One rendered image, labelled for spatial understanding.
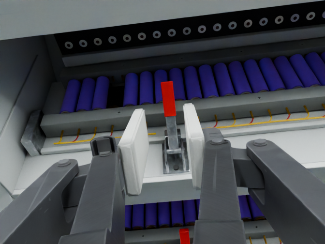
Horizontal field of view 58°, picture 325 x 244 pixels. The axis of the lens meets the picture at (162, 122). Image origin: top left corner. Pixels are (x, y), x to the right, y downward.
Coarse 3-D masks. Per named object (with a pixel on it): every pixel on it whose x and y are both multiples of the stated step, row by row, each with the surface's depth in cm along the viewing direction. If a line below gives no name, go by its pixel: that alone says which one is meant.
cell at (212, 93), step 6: (204, 66) 40; (210, 66) 40; (204, 72) 39; (210, 72) 39; (204, 78) 38; (210, 78) 38; (204, 84) 37; (210, 84) 37; (204, 90) 37; (210, 90) 36; (216, 90) 37; (204, 96) 37; (210, 96) 36; (216, 96) 36
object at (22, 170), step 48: (144, 48) 41; (192, 48) 41; (48, 96) 42; (0, 144) 30; (48, 144) 36; (240, 144) 33; (288, 144) 32; (144, 192) 32; (192, 192) 32; (240, 192) 33
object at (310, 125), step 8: (248, 128) 33; (256, 128) 33; (264, 128) 33; (272, 128) 33; (280, 128) 33; (288, 128) 33; (296, 128) 33; (304, 128) 33; (184, 136) 33; (224, 136) 33; (232, 136) 33; (80, 144) 34; (88, 144) 34; (48, 152) 34; (56, 152) 34; (64, 152) 35
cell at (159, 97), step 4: (156, 72) 40; (160, 72) 40; (164, 72) 40; (156, 76) 40; (160, 76) 39; (164, 76) 39; (156, 80) 39; (160, 80) 39; (164, 80) 39; (156, 84) 39; (160, 84) 38; (156, 88) 38; (160, 88) 38; (156, 92) 38; (160, 92) 37; (156, 96) 37; (160, 96) 36; (156, 100) 37; (160, 100) 36
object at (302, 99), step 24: (240, 96) 34; (264, 96) 34; (288, 96) 33; (312, 96) 33; (48, 120) 35; (72, 120) 35; (96, 120) 34; (120, 120) 35; (216, 120) 34; (288, 120) 33
